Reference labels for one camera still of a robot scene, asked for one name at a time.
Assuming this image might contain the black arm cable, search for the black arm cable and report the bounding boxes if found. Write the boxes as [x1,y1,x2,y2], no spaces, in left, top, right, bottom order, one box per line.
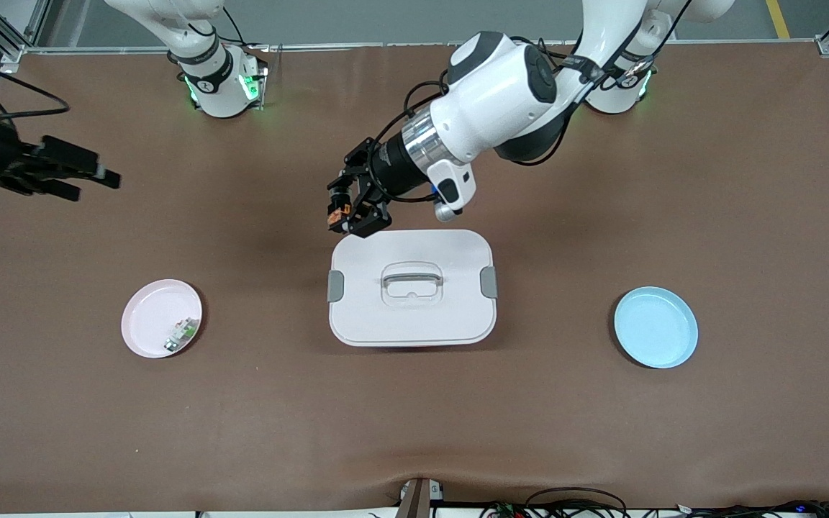
[0,47,70,123]
[368,36,663,206]

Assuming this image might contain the black left base cable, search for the black left base cable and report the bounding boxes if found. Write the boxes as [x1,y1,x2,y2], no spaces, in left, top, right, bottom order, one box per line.
[507,35,566,62]

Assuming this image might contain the light blue round plate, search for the light blue round plate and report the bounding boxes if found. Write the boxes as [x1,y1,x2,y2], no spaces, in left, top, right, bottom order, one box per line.
[614,286,699,369]

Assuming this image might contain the white lidded storage box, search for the white lidded storage box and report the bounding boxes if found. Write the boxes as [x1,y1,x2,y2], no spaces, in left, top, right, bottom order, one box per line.
[327,229,499,348]

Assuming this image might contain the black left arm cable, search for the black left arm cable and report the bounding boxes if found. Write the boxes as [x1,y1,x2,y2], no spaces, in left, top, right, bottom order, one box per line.
[368,36,663,206]

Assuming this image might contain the pale pink round plate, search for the pale pink round plate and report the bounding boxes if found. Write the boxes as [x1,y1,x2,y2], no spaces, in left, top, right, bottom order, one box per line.
[121,279,204,359]

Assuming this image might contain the black right base cable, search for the black right base cable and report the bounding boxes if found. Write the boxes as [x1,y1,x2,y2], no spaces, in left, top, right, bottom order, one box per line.
[222,6,271,51]

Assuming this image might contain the black base cable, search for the black base cable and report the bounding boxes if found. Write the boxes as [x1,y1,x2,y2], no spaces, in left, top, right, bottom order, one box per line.
[222,6,271,51]
[507,35,566,62]

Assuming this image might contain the white green circuit breaker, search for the white green circuit breaker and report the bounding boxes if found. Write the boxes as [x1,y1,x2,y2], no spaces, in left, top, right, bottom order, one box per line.
[163,317,197,353]

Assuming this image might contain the brown camera mount post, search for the brown camera mount post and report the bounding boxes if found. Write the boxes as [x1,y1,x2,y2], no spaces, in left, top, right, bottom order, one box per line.
[397,477,445,518]

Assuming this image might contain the black cable bundle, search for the black cable bundle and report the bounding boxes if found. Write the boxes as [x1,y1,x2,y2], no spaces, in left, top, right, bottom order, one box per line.
[479,487,829,518]

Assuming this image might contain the metal table edge rail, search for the metal table edge rail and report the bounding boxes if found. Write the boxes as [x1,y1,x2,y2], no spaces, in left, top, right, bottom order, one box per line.
[22,40,825,55]

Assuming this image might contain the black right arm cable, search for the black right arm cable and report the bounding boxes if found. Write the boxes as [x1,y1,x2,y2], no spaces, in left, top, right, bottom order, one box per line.
[0,47,70,123]

